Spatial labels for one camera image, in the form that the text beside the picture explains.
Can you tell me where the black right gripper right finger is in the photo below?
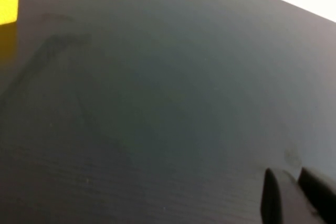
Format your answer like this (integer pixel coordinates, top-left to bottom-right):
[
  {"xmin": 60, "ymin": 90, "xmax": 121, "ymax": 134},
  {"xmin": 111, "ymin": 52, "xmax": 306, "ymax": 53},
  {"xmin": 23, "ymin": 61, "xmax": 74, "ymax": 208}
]
[{"xmin": 297, "ymin": 167, "xmax": 336, "ymax": 224}]

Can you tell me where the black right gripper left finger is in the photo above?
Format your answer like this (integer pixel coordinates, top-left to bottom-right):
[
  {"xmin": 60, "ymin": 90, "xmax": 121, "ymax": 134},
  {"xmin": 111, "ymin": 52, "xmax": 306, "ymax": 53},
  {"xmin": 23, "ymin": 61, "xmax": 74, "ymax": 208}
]
[{"xmin": 259, "ymin": 167, "xmax": 285, "ymax": 224}]

